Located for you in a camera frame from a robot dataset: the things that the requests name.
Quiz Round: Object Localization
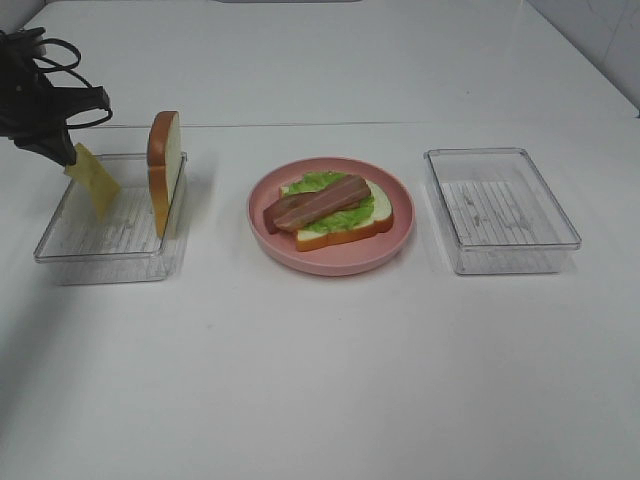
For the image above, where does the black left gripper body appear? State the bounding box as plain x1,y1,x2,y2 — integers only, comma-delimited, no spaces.
1,28,68,145

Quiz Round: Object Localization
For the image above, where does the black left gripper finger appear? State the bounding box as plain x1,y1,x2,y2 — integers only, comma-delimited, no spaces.
13,129,76,167
50,86,111,123

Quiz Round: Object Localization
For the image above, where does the yellow cheese slice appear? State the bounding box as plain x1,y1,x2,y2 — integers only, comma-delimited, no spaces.
64,143,120,221

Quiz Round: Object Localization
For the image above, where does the bacon strip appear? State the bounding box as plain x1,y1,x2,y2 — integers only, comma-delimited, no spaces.
263,192,316,234
272,175,371,232

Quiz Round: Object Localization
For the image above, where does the bacon strip front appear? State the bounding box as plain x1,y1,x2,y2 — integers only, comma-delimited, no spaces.
272,175,371,232

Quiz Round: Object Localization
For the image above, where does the green lettuce leaf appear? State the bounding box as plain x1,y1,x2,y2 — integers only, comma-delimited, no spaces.
280,171,375,234

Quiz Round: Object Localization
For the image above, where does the white bread slice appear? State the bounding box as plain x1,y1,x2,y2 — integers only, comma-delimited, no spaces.
293,179,394,252

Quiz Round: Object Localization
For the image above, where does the clear left plastic container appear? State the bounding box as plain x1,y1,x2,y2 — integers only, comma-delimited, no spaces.
34,153,188,285

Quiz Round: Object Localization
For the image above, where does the clear plastic container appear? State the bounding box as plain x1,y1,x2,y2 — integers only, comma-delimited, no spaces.
424,147,582,275
34,153,188,285

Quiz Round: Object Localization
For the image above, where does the upright bread slice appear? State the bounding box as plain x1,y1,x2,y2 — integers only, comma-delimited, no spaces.
147,111,181,237

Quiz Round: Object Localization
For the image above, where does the pink round plate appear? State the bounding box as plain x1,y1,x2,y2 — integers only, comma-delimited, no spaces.
247,157,415,276

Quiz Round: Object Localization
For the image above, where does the clear right plastic container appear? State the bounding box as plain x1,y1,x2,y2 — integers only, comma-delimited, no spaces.
424,147,582,275

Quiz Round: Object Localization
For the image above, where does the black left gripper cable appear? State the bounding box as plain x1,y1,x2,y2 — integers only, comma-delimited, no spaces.
29,38,114,131

